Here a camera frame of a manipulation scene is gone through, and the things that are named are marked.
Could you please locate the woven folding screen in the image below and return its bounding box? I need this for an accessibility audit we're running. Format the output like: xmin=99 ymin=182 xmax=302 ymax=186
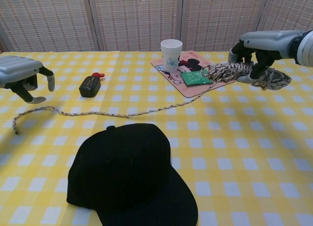
xmin=0 ymin=0 xmax=313 ymax=53

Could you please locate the white black braided rope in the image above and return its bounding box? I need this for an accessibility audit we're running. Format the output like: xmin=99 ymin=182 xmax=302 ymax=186
xmin=12 ymin=62 xmax=293 ymax=135

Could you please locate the green sachet packet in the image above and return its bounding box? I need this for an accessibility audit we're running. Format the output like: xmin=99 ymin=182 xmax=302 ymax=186
xmin=179 ymin=69 xmax=216 ymax=86

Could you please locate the yellow checkered tablecloth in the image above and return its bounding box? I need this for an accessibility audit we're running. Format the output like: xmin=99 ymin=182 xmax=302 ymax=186
xmin=0 ymin=50 xmax=313 ymax=226

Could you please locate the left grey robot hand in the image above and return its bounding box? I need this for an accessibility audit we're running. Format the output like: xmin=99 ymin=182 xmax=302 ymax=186
xmin=0 ymin=55 xmax=55 ymax=105

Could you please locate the black bottle with red cap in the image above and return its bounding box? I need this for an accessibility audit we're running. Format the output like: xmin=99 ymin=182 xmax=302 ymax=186
xmin=78 ymin=72 xmax=106 ymax=98

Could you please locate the pink cartoon mouse pad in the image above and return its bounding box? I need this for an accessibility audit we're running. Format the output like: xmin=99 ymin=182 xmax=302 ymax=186
xmin=150 ymin=50 xmax=237 ymax=99

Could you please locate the black baseball cap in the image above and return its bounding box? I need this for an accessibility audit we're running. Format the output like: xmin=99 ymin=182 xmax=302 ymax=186
xmin=66 ymin=123 xmax=199 ymax=226

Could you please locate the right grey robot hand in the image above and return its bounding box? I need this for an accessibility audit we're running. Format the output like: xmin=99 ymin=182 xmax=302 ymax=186
xmin=228 ymin=30 xmax=304 ymax=87

